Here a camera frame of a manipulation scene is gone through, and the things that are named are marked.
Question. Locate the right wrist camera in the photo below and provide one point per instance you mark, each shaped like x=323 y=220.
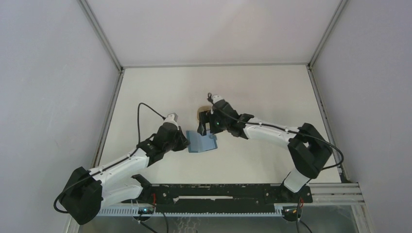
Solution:
x=216 y=98

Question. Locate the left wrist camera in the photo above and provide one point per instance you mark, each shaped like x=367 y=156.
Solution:
x=172 y=119

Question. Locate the blue card holder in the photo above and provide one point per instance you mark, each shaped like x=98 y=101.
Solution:
x=201 y=143

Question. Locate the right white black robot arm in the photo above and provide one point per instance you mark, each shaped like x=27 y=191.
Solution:
x=308 y=149

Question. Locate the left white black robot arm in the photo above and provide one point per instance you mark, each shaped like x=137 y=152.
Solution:
x=88 y=191

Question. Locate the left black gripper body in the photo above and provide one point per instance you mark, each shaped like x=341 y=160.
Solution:
x=177 y=143

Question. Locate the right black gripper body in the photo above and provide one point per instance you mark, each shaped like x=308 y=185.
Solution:
x=217 y=124

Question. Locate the beige oval tray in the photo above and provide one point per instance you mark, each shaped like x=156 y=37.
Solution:
x=200 y=110

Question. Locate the black mounting base plate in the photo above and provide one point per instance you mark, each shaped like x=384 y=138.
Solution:
x=219 y=196

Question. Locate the white toothed cable duct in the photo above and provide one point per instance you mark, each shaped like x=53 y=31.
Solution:
x=156 y=211

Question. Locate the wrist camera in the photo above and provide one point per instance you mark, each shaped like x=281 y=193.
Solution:
x=172 y=119
x=216 y=98

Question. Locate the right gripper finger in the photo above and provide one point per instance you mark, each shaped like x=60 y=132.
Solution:
x=202 y=128
x=204 y=116

